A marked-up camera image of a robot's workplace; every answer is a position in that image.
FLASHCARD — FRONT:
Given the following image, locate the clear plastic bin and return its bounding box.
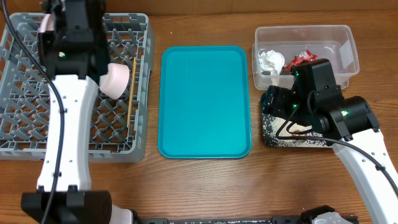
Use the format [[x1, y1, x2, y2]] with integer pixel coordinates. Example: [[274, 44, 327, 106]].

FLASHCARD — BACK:
[[252, 25, 360, 90]]

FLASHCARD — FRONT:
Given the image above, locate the grey dishwasher rack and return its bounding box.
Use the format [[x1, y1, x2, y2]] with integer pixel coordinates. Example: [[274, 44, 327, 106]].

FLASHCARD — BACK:
[[1, 13, 155, 162]]

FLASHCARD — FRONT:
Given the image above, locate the white round plate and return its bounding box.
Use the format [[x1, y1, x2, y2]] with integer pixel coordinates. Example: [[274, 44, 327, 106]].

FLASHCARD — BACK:
[[39, 14, 55, 33]]

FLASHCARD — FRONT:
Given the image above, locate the teal plastic tray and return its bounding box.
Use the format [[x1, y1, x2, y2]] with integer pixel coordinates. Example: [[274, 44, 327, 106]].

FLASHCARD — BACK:
[[158, 45, 252, 159]]

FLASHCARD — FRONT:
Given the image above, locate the red snack wrapper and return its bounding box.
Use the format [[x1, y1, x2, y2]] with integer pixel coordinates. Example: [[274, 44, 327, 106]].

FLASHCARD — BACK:
[[284, 50, 318, 71]]

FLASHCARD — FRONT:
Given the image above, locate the white bowl with rice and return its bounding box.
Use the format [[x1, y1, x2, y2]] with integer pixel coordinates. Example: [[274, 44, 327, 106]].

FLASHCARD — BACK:
[[99, 63, 130, 100]]

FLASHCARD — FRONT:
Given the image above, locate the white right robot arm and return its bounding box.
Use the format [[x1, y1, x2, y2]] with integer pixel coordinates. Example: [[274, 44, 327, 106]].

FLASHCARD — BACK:
[[261, 59, 397, 223]]

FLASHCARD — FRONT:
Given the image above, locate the black flat tray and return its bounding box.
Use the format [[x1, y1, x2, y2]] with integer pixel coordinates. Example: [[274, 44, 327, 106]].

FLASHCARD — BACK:
[[261, 86, 329, 148]]

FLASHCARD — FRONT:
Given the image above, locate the wooden chopstick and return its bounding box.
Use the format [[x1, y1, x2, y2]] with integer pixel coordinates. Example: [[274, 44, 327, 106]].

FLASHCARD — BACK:
[[127, 57, 137, 128]]

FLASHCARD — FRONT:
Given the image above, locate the white napkin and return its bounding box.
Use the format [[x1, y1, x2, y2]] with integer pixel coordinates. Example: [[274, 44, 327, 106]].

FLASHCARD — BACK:
[[259, 50, 285, 86]]

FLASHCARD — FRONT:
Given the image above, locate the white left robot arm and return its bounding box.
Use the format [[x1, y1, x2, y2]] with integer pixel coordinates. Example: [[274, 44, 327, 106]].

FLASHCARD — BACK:
[[21, 0, 136, 223]]

